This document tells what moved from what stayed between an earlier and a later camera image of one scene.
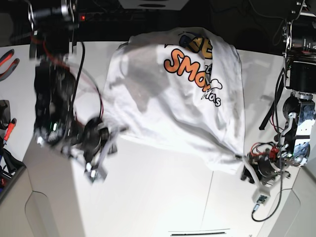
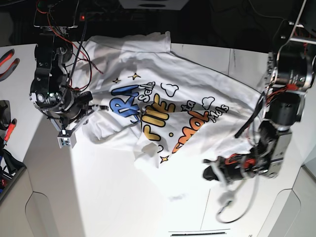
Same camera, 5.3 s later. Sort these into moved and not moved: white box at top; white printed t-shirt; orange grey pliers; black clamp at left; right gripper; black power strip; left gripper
Moved: right gripper; white printed t-shirt; left gripper
Not moved: black power strip; black clamp at left; white box at top; orange grey pliers
